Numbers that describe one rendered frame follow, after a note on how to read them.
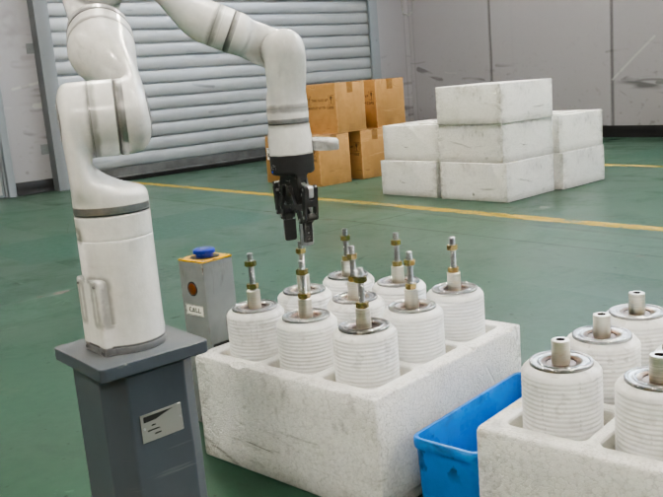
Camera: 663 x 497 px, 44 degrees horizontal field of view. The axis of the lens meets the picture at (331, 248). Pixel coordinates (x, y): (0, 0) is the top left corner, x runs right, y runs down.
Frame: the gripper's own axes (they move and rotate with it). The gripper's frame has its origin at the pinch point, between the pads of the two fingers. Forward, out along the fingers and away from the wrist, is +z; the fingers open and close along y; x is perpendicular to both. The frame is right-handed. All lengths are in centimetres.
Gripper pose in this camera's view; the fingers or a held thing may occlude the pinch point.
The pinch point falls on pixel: (298, 235)
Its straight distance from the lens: 144.0
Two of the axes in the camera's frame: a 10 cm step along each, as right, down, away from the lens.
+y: 4.5, 1.4, -8.8
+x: 8.9, -1.6, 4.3
